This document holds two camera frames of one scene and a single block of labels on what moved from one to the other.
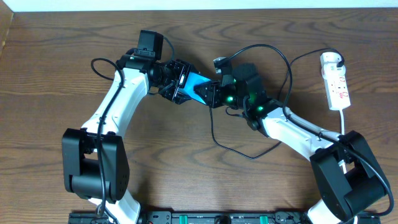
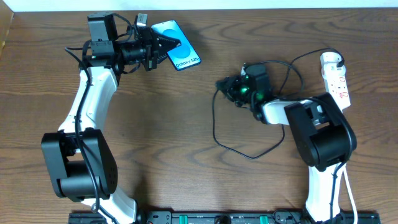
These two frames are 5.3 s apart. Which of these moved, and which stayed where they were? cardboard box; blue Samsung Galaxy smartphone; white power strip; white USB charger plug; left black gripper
Moved: left black gripper; blue Samsung Galaxy smartphone
Stayed: white power strip; cardboard box; white USB charger plug
